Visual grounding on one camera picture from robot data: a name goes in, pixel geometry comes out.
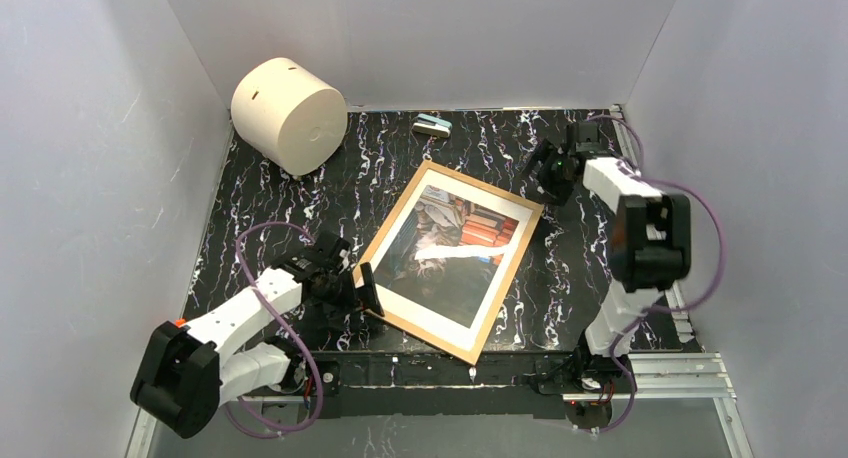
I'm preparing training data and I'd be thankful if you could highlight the light wooden picture frame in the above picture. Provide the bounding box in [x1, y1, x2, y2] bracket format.
[352, 160, 546, 366]

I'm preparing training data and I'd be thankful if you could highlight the cat and books photo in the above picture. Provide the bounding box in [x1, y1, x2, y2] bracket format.
[374, 185, 519, 327]

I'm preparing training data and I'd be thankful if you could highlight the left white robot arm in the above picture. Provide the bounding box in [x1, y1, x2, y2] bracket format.
[130, 232, 384, 438]

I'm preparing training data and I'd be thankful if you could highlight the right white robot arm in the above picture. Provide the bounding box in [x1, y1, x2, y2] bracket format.
[525, 120, 691, 358]

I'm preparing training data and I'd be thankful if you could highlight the teal white stapler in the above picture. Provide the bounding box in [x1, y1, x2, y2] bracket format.
[411, 114, 452, 138]

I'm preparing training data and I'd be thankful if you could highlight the large white cylinder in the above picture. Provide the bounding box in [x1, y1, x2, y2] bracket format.
[230, 57, 348, 176]

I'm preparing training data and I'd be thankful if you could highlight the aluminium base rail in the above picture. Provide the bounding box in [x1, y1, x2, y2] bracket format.
[127, 351, 753, 457]

